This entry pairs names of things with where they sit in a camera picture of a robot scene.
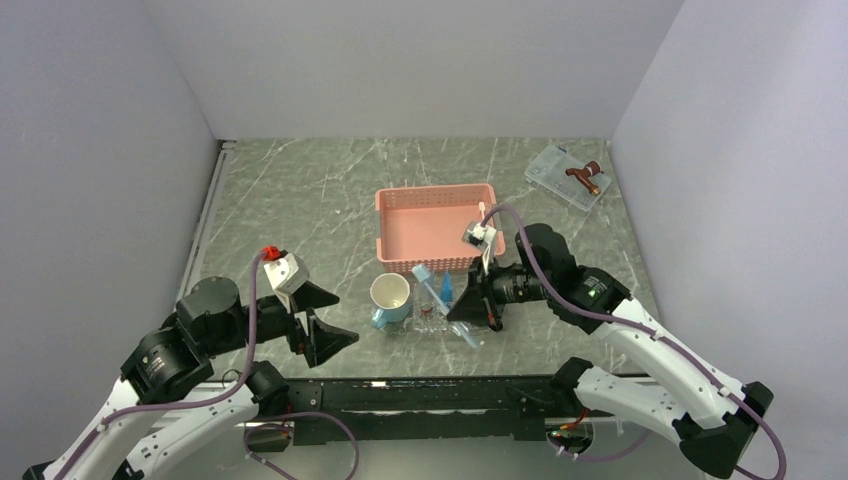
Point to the clear plastic organizer box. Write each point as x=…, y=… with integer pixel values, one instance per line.
x=547, y=172

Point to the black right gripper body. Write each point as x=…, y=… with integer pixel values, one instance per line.
x=513, y=284

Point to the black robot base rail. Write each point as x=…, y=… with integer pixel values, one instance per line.
x=323, y=410

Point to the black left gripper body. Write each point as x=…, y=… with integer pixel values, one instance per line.
x=272, y=320

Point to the light blue mug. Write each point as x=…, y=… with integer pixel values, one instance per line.
x=390, y=294

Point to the brown copper faucet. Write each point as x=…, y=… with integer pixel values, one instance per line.
x=583, y=176

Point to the blue toothpaste tube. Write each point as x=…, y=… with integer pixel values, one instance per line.
x=446, y=292

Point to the pink plastic perforated basket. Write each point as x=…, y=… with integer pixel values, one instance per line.
x=424, y=225

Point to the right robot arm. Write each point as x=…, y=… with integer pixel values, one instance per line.
x=710, y=416

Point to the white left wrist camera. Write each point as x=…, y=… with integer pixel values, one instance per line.
x=286, y=273

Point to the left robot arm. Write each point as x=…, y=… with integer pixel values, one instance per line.
x=195, y=378

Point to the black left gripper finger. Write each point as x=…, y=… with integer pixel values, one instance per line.
x=323, y=341
x=311, y=296

